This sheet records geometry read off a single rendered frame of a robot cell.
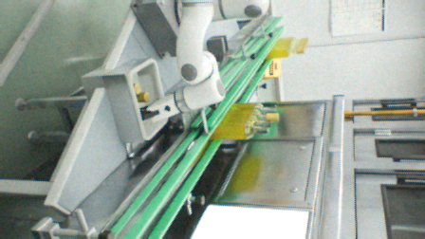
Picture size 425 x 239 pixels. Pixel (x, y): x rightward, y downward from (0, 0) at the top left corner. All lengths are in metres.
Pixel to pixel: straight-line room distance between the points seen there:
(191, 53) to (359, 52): 6.43
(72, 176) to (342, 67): 6.65
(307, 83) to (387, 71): 1.41
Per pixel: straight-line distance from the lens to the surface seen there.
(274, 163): 1.40
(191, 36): 0.98
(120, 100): 1.13
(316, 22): 7.19
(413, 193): 1.34
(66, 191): 1.03
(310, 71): 7.42
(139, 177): 1.09
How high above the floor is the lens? 1.43
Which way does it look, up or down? 20 degrees down
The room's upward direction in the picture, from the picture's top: 89 degrees clockwise
